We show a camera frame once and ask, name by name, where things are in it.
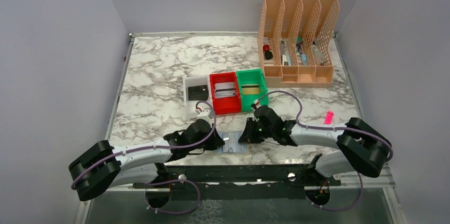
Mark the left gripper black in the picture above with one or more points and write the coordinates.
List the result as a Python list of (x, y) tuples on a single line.
[(218, 140)]

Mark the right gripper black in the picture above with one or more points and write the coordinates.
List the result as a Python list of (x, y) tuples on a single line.
[(250, 130)]

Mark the red plastic bin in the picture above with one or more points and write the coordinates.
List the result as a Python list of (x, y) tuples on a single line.
[(229, 105)]

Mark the white plastic bin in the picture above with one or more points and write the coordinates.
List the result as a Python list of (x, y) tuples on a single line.
[(190, 109)]

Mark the green plastic bin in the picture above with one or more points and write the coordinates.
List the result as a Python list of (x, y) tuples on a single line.
[(254, 76)]

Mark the silver credit card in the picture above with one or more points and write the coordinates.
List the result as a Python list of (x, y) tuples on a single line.
[(224, 90)]

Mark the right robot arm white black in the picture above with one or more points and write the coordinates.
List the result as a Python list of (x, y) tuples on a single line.
[(358, 146)]

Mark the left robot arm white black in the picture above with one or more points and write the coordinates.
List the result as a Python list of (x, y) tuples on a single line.
[(103, 165)]

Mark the black credit card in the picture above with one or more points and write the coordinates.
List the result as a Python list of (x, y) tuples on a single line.
[(198, 92)]

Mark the gold credit card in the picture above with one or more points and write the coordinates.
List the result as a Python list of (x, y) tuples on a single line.
[(250, 89)]

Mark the pink highlighter marker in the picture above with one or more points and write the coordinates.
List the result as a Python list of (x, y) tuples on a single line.
[(329, 118)]

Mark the red black item in organizer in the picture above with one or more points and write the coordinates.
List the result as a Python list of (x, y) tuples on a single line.
[(268, 55)]

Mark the stationery items in organizer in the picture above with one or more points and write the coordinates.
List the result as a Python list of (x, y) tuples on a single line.
[(319, 56)]

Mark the orange mesh file organizer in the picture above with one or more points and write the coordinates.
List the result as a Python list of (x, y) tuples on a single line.
[(293, 39)]

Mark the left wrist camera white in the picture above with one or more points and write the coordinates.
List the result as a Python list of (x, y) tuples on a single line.
[(206, 115)]

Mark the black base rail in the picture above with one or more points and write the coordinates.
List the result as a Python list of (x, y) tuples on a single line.
[(235, 182)]

